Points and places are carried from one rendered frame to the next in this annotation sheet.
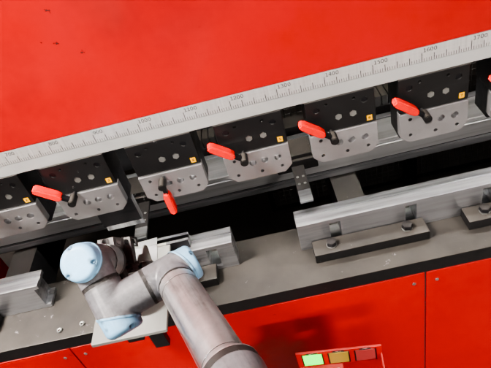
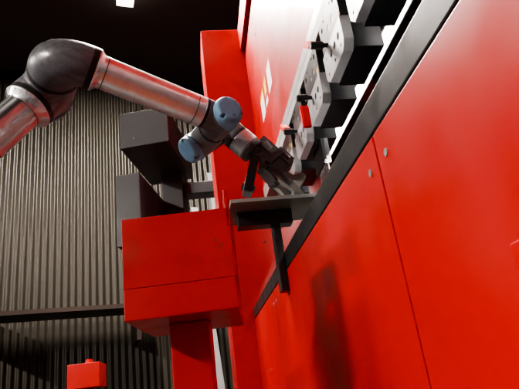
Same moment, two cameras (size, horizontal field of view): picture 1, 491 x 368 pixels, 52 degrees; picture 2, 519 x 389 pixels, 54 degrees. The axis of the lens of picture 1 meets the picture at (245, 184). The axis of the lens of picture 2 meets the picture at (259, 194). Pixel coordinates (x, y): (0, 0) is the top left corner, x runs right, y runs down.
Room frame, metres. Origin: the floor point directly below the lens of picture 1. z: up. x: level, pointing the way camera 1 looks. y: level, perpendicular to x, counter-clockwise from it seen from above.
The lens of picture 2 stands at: (0.47, -0.90, 0.55)
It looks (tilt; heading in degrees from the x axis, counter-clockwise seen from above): 21 degrees up; 75
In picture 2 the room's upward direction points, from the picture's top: 8 degrees counter-clockwise
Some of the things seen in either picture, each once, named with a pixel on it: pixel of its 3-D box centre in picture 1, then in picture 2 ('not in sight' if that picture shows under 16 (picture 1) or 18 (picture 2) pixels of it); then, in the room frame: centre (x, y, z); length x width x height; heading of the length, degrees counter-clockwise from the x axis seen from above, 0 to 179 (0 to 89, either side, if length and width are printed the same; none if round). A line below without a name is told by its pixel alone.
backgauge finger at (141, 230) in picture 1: (142, 205); not in sight; (1.14, 0.30, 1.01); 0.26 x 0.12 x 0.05; 174
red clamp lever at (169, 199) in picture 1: (168, 195); (306, 111); (0.91, 0.18, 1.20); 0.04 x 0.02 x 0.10; 174
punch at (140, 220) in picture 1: (119, 213); (322, 161); (0.99, 0.33, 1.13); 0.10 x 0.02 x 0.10; 84
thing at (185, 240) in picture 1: (153, 247); not in sight; (0.98, 0.29, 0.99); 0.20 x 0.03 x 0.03; 84
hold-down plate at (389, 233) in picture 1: (369, 240); not in sight; (0.86, -0.27, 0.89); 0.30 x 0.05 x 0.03; 84
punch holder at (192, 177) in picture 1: (169, 158); (327, 86); (0.96, 0.15, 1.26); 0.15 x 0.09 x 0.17; 84
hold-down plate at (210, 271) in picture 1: (164, 285); not in sight; (0.92, 0.29, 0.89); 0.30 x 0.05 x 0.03; 84
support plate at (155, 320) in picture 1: (134, 292); (277, 209); (0.84, 0.34, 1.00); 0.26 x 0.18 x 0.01; 174
